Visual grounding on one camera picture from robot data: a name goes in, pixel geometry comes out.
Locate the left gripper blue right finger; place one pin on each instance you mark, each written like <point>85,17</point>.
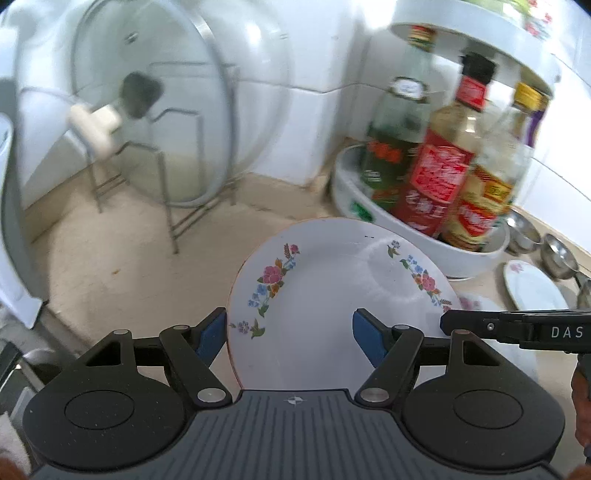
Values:
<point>372,336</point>

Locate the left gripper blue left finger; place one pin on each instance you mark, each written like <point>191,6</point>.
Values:
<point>211,333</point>

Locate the white plate pink flower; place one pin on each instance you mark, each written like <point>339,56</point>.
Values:
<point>530,289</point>

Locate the steel bowl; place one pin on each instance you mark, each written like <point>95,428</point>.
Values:
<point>524,237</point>
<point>584,294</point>
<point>557,259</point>

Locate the floral white plate orange rim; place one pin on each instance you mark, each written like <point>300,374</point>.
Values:
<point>290,314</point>

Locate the right hand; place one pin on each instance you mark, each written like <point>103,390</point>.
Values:
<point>581,402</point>

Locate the metal lid rack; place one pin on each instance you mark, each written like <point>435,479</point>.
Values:
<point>168,127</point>

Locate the white appliance grey edge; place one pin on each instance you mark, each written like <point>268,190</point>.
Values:
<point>23,292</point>

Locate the red label sauce bottle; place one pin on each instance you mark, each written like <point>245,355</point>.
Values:
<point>443,160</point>

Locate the yellow cap vinegar bottle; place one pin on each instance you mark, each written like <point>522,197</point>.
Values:
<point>495,173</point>

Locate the purple label bottle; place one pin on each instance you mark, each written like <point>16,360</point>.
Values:
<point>536,120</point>

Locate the green glass bottle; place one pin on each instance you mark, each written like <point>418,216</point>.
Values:
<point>400,122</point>

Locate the glass pot lid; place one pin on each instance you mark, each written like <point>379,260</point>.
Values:
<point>245,34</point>

